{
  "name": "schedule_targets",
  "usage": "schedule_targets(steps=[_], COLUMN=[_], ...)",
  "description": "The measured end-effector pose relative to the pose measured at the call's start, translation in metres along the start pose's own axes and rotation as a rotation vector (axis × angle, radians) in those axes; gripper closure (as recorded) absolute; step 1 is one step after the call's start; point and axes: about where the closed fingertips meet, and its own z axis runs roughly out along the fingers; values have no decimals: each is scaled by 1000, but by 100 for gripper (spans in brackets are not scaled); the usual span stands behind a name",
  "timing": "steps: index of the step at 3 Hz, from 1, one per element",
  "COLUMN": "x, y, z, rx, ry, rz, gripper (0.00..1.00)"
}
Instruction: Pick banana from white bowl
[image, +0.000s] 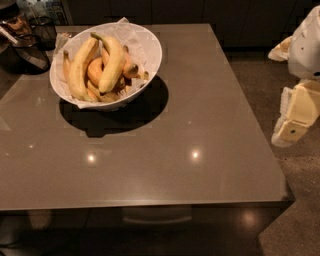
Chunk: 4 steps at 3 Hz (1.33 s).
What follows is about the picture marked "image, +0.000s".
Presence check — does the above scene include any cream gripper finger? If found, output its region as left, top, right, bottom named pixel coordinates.
left=271, top=116, right=309, bottom=147
left=268, top=36, right=292, bottom=62

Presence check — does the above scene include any large top yellow banana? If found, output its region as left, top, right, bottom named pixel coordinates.
left=91, top=32, right=126, bottom=94

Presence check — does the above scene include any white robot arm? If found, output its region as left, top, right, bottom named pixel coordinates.
left=268, top=6, right=320, bottom=147

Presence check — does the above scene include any banana with dark tip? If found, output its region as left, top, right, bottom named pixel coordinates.
left=123, top=45, right=139, bottom=79

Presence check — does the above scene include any white bowl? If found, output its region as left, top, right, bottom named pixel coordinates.
left=49, top=18, right=162, bottom=111

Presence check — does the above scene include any bottom small banana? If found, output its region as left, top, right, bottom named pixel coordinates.
left=87, top=80, right=120, bottom=103

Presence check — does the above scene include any long left yellow banana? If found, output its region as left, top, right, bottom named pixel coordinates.
left=67, top=37, right=99, bottom=102

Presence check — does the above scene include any small far-left banana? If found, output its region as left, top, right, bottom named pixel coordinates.
left=63, top=50, right=71, bottom=81

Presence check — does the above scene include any orange round fruit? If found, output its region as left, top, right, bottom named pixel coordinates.
left=87, top=57, right=103, bottom=86

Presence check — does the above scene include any dark kitchen appliance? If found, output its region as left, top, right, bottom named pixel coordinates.
left=0, top=0, right=50, bottom=75

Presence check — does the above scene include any dark wire basket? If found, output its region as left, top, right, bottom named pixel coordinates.
left=29, top=16, right=57, bottom=51

